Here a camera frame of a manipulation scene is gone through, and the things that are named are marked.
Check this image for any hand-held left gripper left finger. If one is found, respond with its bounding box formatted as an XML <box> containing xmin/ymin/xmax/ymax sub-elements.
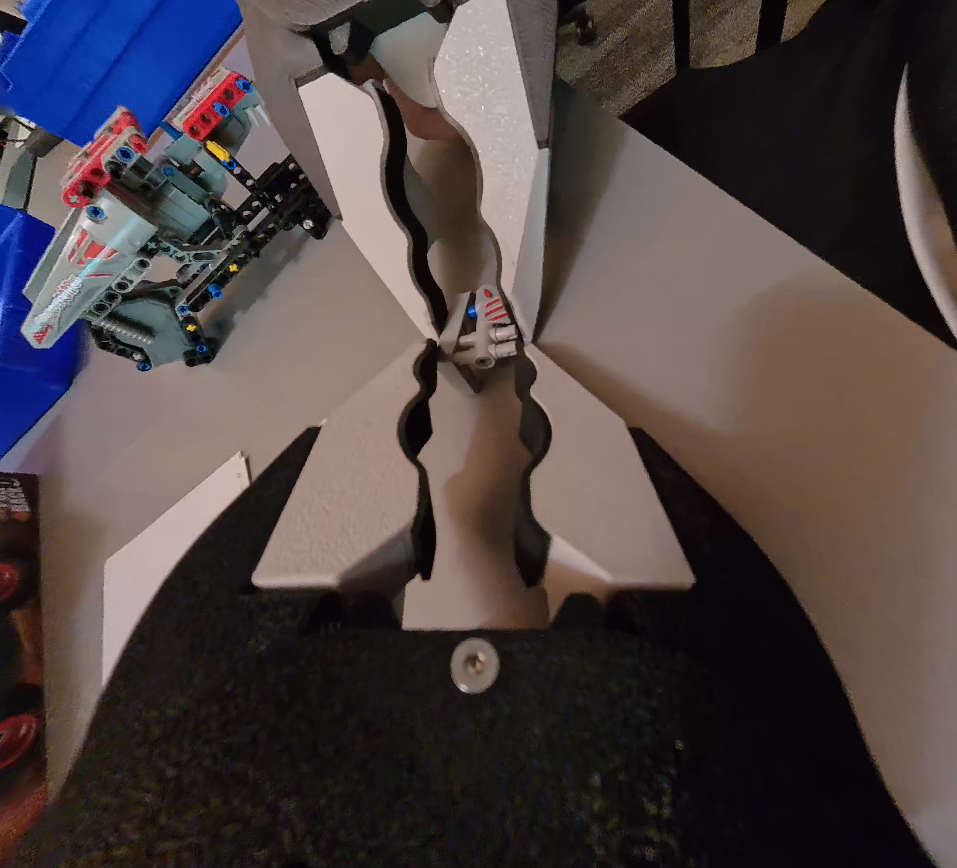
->
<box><xmin>252</xmin><ymin>339</ymin><xmax>440</xmax><ymax>591</ymax></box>

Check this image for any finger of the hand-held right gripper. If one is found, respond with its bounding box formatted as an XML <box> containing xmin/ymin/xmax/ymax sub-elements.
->
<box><xmin>432</xmin><ymin>0</ymin><xmax>556</xmax><ymax>346</ymax></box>
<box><xmin>297</xmin><ymin>77</ymin><xmax>444</xmax><ymax>343</ymax></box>

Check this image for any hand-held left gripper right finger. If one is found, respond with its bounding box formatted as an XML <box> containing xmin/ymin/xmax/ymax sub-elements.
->
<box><xmin>512</xmin><ymin>345</ymin><xmax>698</xmax><ymax>591</ymax></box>

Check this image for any small grey red-striped brick assembly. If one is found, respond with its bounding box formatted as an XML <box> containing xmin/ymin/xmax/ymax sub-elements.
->
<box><xmin>437</xmin><ymin>283</ymin><xmax>521</xmax><ymax>395</ymax></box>

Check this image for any grey desk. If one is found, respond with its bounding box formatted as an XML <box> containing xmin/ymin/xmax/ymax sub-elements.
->
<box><xmin>41</xmin><ymin>31</ymin><xmax>957</xmax><ymax>868</ymax></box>

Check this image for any person's right hand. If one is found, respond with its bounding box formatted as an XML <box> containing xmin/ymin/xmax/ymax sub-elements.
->
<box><xmin>385</xmin><ymin>79</ymin><xmax>481</xmax><ymax>141</ymax></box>

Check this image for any large blue plastic bin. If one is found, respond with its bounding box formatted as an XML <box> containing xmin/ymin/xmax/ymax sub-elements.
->
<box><xmin>0</xmin><ymin>0</ymin><xmax>245</xmax><ymax>148</ymax></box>

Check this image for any white instruction booklet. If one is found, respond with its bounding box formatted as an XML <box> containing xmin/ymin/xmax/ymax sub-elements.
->
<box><xmin>101</xmin><ymin>449</ymin><xmax>252</xmax><ymax>691</ymax></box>

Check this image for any partly built toy brick truck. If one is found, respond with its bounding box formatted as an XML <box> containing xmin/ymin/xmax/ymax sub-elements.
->
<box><xmin>21</xmin><ymin>67</ymin><xmax>334</xmax><ymax>371</ymax></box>

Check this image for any black toy set box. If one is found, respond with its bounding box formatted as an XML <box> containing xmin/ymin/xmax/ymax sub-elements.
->
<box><xmin>0</xmin><ymin>472</ymin><xmax>50</xmax><ymax>803</ymax></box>

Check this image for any white curved object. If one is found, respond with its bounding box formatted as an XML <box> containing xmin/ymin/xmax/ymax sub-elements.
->
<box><xmin>893</xmin><ymin>63</ymin><xmax>957</xmax><ymax>350</ymax></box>

